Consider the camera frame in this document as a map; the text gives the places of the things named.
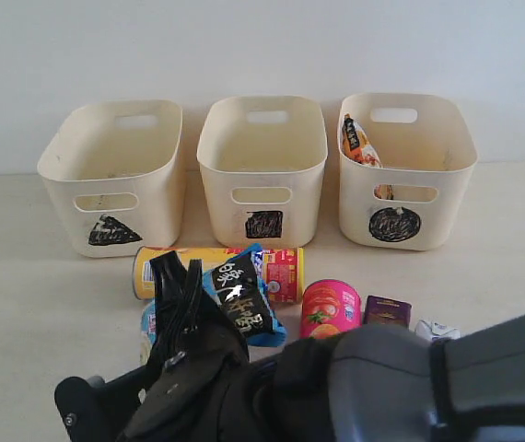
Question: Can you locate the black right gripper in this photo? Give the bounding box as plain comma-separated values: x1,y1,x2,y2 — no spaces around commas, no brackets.
117,251,290,441

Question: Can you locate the blue black noodle bag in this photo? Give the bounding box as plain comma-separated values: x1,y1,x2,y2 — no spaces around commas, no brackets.
140,244,287,364

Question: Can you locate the pink Lays chips can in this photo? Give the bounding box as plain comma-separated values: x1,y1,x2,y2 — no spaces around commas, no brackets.
299,279,362,339

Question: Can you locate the purple drink carton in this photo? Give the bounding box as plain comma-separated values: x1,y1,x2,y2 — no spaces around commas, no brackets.
363,295,412,329

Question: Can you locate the orange white noodle bag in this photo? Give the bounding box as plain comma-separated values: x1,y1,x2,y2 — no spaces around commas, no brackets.
341,113,395,201

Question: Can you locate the blue white milk carton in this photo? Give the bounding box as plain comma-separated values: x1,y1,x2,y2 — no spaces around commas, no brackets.
414,320,461,342

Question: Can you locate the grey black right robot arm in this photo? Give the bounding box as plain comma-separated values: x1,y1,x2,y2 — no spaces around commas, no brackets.
118,252,525,441

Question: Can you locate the yellow Lays chips can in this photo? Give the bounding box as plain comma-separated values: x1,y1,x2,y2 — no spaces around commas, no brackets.
132,247,305,304

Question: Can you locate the cream bin with triangle mark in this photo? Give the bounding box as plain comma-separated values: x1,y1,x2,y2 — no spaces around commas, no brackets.
37,99,185,258

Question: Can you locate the cream bin with square mark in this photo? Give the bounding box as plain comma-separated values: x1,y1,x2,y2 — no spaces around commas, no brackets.
196,96,328,249

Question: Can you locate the cream bin with circle mark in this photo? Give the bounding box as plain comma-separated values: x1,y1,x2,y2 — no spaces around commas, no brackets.
337,93,478,251

